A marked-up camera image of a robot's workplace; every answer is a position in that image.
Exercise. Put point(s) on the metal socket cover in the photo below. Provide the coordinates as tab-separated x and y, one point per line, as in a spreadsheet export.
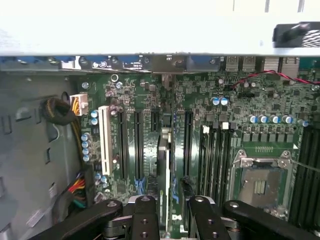
250	162

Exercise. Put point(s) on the black open PC case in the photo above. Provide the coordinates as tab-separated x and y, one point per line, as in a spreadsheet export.
125	37

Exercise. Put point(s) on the black case fan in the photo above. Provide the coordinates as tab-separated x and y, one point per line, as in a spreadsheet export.
287	35

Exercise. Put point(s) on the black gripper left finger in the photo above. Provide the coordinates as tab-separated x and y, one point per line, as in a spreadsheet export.
145	220

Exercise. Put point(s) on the short PCIe expansion slot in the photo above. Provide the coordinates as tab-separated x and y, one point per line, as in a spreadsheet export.
155	121

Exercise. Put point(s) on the socket locking lever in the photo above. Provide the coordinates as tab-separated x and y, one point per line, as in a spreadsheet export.
307	167

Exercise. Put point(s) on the green motherboard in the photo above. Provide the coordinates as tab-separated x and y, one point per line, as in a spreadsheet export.
130	85

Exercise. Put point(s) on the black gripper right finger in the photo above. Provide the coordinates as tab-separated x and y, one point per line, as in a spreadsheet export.
207	220

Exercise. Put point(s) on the white expansion slot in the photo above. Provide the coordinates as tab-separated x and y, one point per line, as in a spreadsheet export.
105	140

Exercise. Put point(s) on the long PCIe expansion slot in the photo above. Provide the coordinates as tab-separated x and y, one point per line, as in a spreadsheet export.
189	145
123	145
139	145

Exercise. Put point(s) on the CPU socket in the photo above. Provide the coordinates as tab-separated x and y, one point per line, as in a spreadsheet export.
260	186

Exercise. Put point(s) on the white power connector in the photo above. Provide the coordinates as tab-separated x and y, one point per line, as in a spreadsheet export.
81	103

